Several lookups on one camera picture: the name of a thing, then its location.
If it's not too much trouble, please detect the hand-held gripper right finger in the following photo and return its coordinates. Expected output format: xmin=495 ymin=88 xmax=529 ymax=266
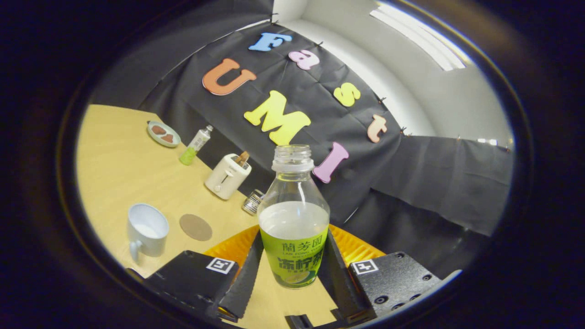
xmin=317 ymin=224 xmax=443 ymax=323

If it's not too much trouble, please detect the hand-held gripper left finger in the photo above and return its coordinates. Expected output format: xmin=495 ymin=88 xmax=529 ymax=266
xmin=144 ymin=224 xmax=266 ymax=323

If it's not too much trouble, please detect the green label juice bottle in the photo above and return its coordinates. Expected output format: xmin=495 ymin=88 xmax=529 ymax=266
xmin=257 ymin=144 xmax=330 ymax=289

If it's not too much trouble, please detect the round brown coaster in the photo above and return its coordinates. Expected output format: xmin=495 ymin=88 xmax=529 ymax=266
xmin=179 ymin=214 xmax=213 ymax=242

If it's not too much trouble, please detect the pale blue cup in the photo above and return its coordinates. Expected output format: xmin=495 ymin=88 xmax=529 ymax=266
xmin=127 ymin=203 xmax=170 ymax=265

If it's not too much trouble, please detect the small white label tea bottle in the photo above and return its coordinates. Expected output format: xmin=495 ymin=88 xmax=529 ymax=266
xmin=179 ymin=125 xmax=214 ymax=166

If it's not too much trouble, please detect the white toaster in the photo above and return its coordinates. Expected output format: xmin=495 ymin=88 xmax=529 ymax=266
xmin=204 ymin=153 xmax=252 ymax=200

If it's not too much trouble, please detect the wooden table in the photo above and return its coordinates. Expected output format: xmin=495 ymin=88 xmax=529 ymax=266
xmin=75 ymin=104 xmax=339 ymax=329

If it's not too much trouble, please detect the pale green plate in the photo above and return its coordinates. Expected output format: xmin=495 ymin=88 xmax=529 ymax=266
xmin=147 ymin=121 xmax=181 ymax=148

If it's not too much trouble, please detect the ceiling light panel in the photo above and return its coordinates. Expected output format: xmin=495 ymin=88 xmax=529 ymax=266
xmin=369 ymin=2 xmax=467 ymax=72

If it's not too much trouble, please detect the metal wire holder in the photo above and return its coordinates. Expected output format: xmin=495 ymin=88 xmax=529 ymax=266
xmin=242 ymin=189 xmax=266 ymax=216

